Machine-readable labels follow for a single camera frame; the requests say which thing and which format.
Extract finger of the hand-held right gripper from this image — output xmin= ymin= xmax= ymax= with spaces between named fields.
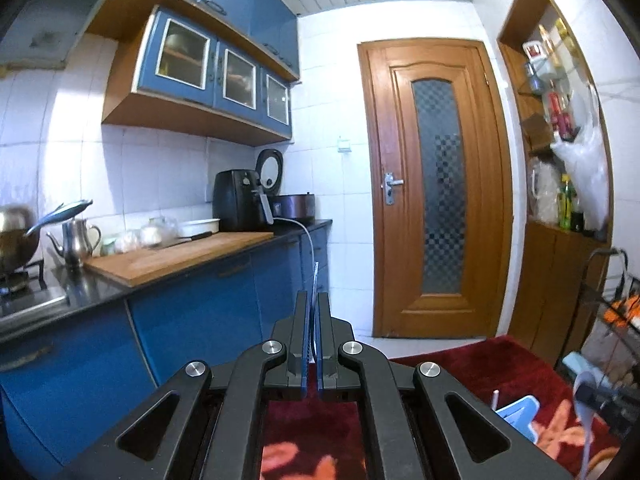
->
xmin=577 ymin=385 xmax=621 ymax=413

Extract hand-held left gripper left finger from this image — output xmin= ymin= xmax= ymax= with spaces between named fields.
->
xmin=52 ymin=290 xmax=309 ymax=480

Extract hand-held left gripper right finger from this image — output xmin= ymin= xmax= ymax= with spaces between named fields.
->
xmin=317 ymin=292 xmax=576 ymax=480

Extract white plastic spoon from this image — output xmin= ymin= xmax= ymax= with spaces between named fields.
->
xmin=571 ymin=371 xmax=601 ymax=480

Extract light blue utensil holder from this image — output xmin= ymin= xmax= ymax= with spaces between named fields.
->
xmin=495 ymin=395 xmax=542 ymax=444

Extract thin utensil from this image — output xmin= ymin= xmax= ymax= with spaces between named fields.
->
xmin=311 ymin=261 xmax=321 ymax=366

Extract light blue plastic box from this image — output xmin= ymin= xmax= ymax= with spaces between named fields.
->
xmin=561 ymin=351 xmax=594 ymax=377

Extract orange carrots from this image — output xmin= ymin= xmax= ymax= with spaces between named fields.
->
xmin=602 ymin=296 xmax=640 ymax=327

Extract red floral printed blanket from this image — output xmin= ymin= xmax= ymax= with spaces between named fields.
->
xmin=260 ymin=335 xmax=628 ymax=480

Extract wooden floor cupboard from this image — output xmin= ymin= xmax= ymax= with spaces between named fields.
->
xmin=507 ymin=221 xmax=615 ymax=367

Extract blue lower kitchen cabinets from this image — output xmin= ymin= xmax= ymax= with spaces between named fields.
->
xmin=0 ymin=220 xmax=334 ymax=480

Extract wooden door with glass pane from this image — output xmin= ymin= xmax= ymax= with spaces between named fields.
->
xmin=356 ymin=37 xmax=515 ymax=340

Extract black metal rack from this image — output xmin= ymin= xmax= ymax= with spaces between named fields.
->
xmin=555 ymin=247 xmax=640 ymax=443

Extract rice cooker with open lid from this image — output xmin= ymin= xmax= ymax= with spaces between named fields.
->
xmin=256 ymin=148 xmax=317 ymax=222

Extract wooden cutting board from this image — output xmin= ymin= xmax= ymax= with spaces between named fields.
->
xmin=84 ymin=231 xmax=275 ymax=288

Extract white dish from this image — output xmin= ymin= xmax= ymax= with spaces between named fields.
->
xmin=177 ymin=218 xmax=221 ymax=238

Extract black air fryer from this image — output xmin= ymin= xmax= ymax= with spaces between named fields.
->
xmin=212 ymin=170 xmax=275 ymax=233

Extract clear covered bowl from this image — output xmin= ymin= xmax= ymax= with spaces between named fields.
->
xmin=140 ymin=216 xmax=179 ymax=247

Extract green bottle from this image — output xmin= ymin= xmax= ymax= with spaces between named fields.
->
xmin=557 ymin=174 xmax=577 ymax=229

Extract small white food bag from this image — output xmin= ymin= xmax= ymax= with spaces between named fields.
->
xmin=114 ymin=230 xmax=144 ymax=254

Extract white jug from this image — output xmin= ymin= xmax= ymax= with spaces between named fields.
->
xmin=530 ymin=156 xmax=562 ymax=226

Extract large white plastic bag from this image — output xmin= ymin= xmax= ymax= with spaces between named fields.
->
xmin=550 ymin=85 xmax=612 ymax=233

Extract steel kettle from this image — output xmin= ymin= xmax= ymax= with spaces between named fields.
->
xmin=46 ymin=217 xmax=103 ymax=269

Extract brown cardboard box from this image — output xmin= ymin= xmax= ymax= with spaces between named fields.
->
xmin=520 ymin=112 xmax=555 ymax=155

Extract red bottle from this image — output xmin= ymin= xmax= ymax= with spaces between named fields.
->
xmin=547 ymin=91 xmax=576 ymax=142

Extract gas stove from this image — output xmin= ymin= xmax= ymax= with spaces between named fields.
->
xmin=0 ymin=260 xmax=70 ymax=323

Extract metal wok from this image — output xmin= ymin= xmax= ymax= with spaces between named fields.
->
xmin=0 ymin=203 xmax=42 ymax=276

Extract grey range hood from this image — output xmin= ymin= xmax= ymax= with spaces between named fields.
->
xmin=0 ymin=0 xmax=132 ymax=68

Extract white power cable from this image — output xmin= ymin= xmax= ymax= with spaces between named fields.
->
xmin=274 ymin=217 xmax=317 ymax=265

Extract black handled kitchen knife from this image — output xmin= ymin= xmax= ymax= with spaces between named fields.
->
xmin=150 ymin=231 xmax=214 ymax=251

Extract metal door handle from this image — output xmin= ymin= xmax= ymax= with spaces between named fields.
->
xmin=382 ymin=171 xmax=405 ymax=206

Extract long handled metal ladle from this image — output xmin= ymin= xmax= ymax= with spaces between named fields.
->
xmin=25 ymin=198 xmax=94 ymax=237

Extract glass door wall cabinet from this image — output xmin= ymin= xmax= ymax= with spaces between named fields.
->
xmin=101 ymin=4 xmax=294 ymax=147

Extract wooden wall shelf niche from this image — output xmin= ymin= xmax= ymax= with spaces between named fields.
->
xmin=496 ymin=0 xmax=617 ymax=241

